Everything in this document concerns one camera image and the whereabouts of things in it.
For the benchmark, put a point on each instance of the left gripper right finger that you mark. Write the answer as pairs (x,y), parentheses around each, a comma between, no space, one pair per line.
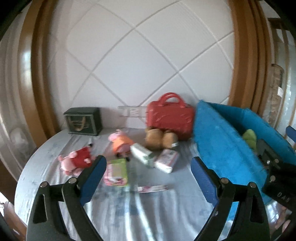
(250,220)

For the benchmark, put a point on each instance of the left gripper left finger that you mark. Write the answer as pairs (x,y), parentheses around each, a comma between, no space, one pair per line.
(46,221)

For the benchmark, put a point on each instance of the pig plush red dress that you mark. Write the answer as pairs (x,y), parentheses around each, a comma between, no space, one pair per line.
(76,161)

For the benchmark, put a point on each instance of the pink green wipes pack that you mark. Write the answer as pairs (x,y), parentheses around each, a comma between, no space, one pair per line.
(116,173)

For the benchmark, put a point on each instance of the pink tissue packet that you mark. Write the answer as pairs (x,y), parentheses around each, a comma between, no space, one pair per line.
(151,189)

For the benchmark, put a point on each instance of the pink white tissue pack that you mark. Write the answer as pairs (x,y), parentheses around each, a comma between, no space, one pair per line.
(166,160)

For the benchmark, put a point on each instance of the pig plush orange dress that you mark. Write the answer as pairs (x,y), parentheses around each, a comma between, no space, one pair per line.
(121,144)

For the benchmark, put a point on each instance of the white green carton box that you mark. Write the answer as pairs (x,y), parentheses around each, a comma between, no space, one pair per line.
(144,155)

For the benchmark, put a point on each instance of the green frog plush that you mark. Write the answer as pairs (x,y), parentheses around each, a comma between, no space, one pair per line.
(250,138)

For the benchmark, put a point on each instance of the blue storage box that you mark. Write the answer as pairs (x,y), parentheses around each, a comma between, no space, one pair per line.
(218,131)

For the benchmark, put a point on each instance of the dark green gift bag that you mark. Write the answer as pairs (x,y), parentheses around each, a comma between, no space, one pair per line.
(84,121)

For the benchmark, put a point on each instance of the rolled patterned mat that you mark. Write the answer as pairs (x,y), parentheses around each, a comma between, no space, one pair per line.
(275,94)

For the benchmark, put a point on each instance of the brown bear plush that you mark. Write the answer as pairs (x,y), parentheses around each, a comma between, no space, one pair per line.
(156,139)

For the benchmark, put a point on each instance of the red toy suitcase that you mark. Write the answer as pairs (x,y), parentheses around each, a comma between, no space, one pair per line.
(170,112)

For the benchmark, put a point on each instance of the white wall socket strip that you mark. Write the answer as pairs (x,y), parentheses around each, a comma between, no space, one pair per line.
(132,111)

